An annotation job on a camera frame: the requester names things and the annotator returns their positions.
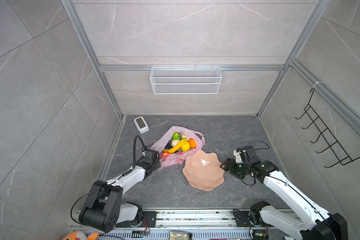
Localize yellow fake banana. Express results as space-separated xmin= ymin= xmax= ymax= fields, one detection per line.
xmin=163 ymin=139 xmax=187 ymax=154

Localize black fake grapes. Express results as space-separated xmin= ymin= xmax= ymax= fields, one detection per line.
xmin=165 ymin=141 xmax=173 ymax=150

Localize small white digital clock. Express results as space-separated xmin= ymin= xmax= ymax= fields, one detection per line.
xmin=134 ymin=116 xmax=149 ymax=134

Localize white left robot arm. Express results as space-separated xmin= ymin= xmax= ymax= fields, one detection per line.
xmin=78 ymin=149 xmax=161 ymax=233

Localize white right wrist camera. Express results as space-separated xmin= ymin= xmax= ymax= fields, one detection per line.
xmin=234 ymin=149 xmax=243 ymax=164

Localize beige fake potato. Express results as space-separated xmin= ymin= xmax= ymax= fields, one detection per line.
xmin=171 ymin=140 xmax=180 ymax=147

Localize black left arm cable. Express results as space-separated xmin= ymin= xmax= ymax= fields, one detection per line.
xmin=131 ymin=134 xmax=148 ymax=169

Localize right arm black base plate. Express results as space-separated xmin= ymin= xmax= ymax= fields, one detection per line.
xmin=234 ymin=209 xmax=277 ymax=228

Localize pink plastic bag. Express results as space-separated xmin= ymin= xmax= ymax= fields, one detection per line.
xmin=151 ymin=126 xmax=205 ymax=169

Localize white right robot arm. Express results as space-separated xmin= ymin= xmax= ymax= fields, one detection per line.
xmin=220 ymin=146 xmax=349 ymax=240

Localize green fake fruit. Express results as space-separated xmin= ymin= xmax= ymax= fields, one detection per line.
xmin=172 ymin=132 xmax=183 ymax=140

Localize black wire hook rack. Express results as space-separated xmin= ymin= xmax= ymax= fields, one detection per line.
xmin=295 ymin=88 xmax=360 ymax=169

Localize yellow fake lemon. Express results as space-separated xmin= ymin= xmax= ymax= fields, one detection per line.
xmin=181 ymin=142 xmax=191 ymax=152

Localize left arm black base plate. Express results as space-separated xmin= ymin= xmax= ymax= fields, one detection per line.
xmin=115 ymin=211 xmax=158 ymax=228

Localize orange fake orange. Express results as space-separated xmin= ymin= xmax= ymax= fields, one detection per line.
xmin=188 ymin=139 xmax=197 ymax=149

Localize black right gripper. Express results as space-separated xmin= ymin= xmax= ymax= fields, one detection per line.
xmin=219 ymin=157 xmax=251 ymax=178

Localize orange plush toy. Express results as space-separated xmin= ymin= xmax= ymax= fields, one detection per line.
xmin=63 ymin=231 xmax=100 ymax=240

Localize aluminium mounting rail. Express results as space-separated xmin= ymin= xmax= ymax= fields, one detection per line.
xmin=68 ymin=208 xmax=322 ymax=240

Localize pink scalloped plastic bowl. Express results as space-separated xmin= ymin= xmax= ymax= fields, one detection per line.
xmin=183 ymin=150 xmax=224 ymax=192

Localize white wire mesh basket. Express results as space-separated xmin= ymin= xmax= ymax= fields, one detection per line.
xmin=150 ymin=67 xmax=223 ymax=95

